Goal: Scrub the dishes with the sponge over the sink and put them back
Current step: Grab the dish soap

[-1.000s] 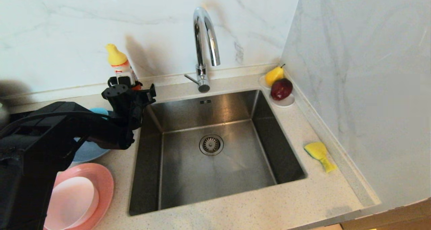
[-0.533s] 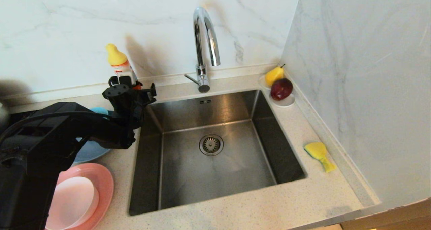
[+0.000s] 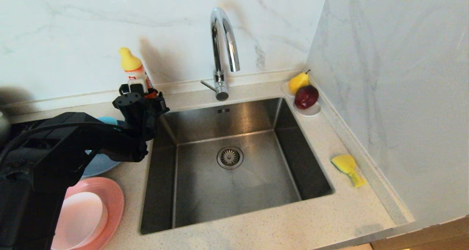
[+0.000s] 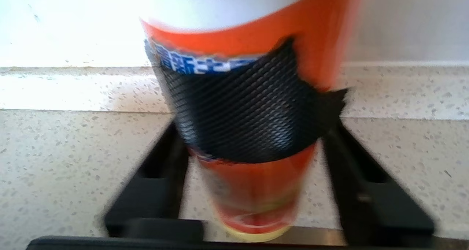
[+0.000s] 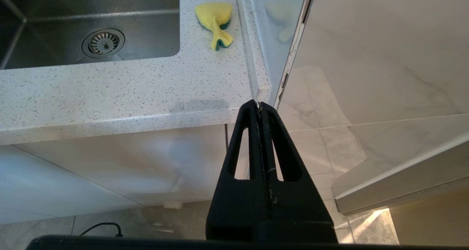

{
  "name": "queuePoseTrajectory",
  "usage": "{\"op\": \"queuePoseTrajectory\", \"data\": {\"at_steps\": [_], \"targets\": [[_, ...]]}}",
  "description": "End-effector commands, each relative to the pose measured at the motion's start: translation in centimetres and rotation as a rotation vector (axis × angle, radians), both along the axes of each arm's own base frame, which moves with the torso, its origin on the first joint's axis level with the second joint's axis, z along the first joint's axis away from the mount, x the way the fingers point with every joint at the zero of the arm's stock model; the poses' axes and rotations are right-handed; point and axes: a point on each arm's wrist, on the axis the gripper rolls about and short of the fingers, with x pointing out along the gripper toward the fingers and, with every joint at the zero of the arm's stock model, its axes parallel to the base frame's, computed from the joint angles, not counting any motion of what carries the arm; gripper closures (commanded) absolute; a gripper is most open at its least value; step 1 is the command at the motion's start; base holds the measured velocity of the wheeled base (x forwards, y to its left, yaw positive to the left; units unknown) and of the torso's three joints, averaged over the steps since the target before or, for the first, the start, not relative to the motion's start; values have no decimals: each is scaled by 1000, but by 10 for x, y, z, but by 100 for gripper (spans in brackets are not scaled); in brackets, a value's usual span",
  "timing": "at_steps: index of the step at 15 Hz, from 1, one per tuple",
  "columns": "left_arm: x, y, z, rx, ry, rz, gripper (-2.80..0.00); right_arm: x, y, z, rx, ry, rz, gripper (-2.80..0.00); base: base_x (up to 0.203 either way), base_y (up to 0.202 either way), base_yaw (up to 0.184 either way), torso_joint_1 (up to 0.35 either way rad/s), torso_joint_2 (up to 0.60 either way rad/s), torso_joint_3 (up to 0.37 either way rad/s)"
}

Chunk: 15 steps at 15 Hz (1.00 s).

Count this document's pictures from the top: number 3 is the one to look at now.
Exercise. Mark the teal bowl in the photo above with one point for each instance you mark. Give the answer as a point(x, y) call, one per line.
point(108, 120)

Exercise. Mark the small white dish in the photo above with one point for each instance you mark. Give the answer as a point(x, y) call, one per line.
point(310, 112)

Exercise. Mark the chrome gooseneck faucet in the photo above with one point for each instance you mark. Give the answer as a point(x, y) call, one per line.
point(220, 78)

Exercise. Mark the blue plate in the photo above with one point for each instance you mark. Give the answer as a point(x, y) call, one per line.
point(99, 166)

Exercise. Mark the dark red apple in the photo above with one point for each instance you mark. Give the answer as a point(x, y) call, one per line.
point(306, 97)

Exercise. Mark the pale pink bowl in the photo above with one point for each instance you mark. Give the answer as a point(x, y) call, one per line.
point(88, 217)

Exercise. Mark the yellow pear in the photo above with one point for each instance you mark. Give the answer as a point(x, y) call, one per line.
point(297, 82)

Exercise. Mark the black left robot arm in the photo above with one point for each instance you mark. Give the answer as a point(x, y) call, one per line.
point(36, 191)

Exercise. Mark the orange dish soap bottle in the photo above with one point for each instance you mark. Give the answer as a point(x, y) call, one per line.
point(132, 65)

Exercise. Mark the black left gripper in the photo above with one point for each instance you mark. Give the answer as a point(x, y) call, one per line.
point(143, 111)

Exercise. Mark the stainless steel sink basin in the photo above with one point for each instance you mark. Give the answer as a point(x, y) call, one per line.
point(256, 191)

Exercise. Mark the pink plate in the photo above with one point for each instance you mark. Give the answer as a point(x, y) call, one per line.
point(115, 206)

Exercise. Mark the yellow green sponge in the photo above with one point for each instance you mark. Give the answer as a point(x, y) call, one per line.
point(344, 164)

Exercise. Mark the round metal drain strainer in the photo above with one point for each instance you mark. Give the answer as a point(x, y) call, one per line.
point(230, 157)

